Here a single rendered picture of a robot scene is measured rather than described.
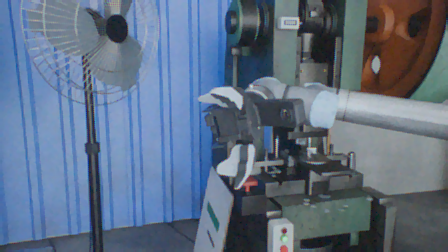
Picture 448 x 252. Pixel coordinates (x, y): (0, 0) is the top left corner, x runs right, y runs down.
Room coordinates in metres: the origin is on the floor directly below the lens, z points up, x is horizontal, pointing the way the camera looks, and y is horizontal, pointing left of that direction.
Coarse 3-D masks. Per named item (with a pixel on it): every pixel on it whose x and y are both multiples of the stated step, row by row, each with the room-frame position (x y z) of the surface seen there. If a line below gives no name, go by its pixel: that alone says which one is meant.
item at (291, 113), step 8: (256, 104) 0.66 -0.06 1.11; (264, 104) 0.64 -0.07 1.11; (272, 104) 0.62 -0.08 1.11; (280, 104) 0.61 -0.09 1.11; (288, 104) 0.59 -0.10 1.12; (296, 104) 0.59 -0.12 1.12; (264, 112) 0.64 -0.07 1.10; (272, 112) 0.63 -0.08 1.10; (280, 112) 0.60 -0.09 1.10; (288, 112) 0.59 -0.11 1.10; (296, 112) 0.58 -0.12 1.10; (304, 112) 0.59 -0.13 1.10; (264, 120) 0.65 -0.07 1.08; (272, 120) 0.63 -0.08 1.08; (280, 120) 0.61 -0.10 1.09; (288, 120) 0.60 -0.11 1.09; (296, 120) 0.59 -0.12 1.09; (304, 120) 0.59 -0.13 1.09
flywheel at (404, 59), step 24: (384, 0) 1.68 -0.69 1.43; (408, 0) 1.55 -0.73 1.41; (432, 0) 1.40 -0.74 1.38; (384, 24) 1.61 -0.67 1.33; (408, 24) 1.58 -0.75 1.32; (432, 24) 1.38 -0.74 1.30; (384, 48) 1.65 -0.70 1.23; (408, 48) 1.52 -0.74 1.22; (432, 48) 1.37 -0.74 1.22; (384, 72) 1.64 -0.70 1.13; (408, 72) 1.46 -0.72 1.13; (408, 96) 1.49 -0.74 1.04
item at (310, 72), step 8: (304, 64) 1.49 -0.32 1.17; (312, 64) 1.50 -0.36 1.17; (320, 64) 1.51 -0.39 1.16; (328, 64) 1.53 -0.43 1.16; (304, 72) 1.50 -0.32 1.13; (312, 72) 1.51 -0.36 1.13; (320, 72) 1.52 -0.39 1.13; (328, 72) 1.53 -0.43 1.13; (304, 80) 1.50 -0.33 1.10; (312, 80) 1.51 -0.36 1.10; (320, 80) 1.52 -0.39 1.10; (288, 128) 1.53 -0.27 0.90; (296, 128) 1.49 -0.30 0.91; (304, 128) 1.46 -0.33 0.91; (312, 128) 1.47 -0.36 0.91; (320, 128) 1.49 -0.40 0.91
